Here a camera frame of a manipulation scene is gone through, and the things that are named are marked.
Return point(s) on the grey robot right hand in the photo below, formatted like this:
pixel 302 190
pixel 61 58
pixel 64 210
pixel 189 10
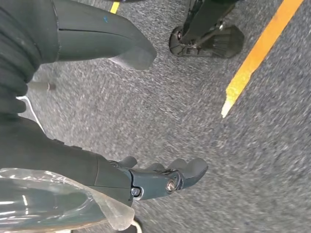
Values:
pixel 72 160

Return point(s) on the clear plastic cover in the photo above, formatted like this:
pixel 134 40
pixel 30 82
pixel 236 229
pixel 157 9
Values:
pixel 116 215

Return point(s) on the ribbed grey right arm sleeve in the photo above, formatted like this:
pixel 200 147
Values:
pixel 14 64

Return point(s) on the yellow angled floor tape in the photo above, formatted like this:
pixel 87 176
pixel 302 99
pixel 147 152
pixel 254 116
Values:
pixel 115 7

